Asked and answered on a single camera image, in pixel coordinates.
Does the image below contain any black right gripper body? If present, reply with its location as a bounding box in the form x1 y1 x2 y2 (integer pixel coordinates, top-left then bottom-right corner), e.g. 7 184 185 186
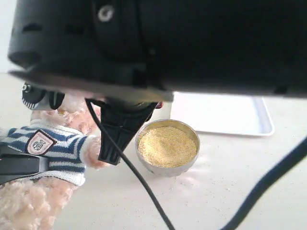
8 0 173 102

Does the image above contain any dark red wooden spoon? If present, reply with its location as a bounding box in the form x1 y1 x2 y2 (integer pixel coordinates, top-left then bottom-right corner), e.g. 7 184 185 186
155 102 164 109

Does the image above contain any tan teddy bear striped shirt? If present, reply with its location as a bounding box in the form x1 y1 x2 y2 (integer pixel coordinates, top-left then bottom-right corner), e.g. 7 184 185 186
0 94 113 230

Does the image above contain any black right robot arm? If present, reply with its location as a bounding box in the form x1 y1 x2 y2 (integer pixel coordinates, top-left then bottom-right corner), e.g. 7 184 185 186
8 0 307 149

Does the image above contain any steel bowl of millet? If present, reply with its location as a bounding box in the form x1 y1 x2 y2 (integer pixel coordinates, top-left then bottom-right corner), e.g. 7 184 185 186
135 119 201 177

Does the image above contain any white rectangular plastic tray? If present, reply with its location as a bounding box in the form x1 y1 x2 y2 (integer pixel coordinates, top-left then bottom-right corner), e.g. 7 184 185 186
170 92 274 137

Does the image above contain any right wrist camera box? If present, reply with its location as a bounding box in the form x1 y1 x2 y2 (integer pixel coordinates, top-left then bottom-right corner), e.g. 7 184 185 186
22 82 65 111

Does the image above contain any black right camera cable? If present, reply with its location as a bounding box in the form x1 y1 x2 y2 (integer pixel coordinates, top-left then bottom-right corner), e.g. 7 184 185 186
85 98 307 230

